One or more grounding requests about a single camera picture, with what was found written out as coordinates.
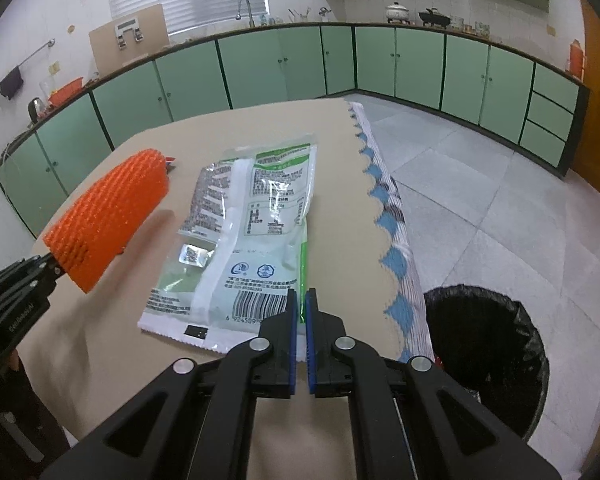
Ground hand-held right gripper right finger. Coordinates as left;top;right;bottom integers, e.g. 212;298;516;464
304;287;565;480

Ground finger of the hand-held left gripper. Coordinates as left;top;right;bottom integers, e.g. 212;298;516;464
0;253;57;292
7;262;67;307

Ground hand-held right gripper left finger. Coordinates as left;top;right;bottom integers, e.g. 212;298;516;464
40;288;300;480

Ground orange foam net sleeve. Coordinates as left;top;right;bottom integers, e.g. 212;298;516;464
42;147;171;295

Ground green and white plastic package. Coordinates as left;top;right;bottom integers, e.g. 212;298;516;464
137;132;317;353

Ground black lined trash bin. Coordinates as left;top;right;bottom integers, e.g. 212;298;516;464
422;284;551;443

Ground thin green packet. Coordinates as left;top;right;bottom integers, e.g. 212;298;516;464
298;240;309;323

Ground person's dark clothing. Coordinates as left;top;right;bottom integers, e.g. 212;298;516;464
0;355;78;480

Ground striped blue white tablecloth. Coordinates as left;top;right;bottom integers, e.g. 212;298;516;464
347;101;436;366

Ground orange plastic basin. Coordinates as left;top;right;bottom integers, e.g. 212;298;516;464
48;77;85;106

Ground dark hanging towel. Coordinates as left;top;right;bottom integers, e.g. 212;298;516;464
0;67;25;98

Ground metal towel bar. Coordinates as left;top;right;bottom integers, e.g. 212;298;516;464
0;37;56;93

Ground beige scalloped table mat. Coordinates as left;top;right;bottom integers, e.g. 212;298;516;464
17;97;412;480

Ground brown cardboard board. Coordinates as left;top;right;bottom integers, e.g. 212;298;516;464
89;4;170;78

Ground green lower kitchen cabinets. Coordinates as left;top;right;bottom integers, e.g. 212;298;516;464
0;22;592;241

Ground black wok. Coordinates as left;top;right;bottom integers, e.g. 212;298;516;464
418;7;452;28

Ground cluster of glass jars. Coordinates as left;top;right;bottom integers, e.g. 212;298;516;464
450;16;491;36

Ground orange thermos flask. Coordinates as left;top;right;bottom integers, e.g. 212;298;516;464
566;39;587;78

